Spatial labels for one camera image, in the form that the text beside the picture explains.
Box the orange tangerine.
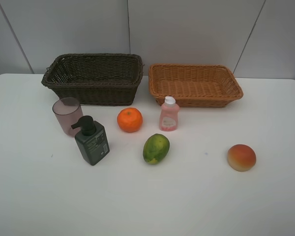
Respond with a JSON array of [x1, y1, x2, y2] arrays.
[[117, 108, 143, 133]]

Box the red yellow peach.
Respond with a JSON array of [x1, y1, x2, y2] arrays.
[[227, 144, 257, 172]]

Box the translucent pink plastic cup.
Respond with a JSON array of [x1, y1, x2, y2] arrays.
[[52, 97, 83, 137]]

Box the orange wicker basket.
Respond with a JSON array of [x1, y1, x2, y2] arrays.
[[148, 63, 243, 108]]

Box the pink dish soap bottle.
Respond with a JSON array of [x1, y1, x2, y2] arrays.
[[159, 96, 180, 131]]

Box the dark green pump bottle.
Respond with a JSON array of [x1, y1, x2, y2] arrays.
[[71, 116, 110, 166]]

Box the green mango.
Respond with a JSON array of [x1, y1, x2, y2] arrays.
[[143, 134, 170, 165]]

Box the dark brown wicker basket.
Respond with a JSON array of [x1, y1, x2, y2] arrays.
[[42, 53, 144, 106]]

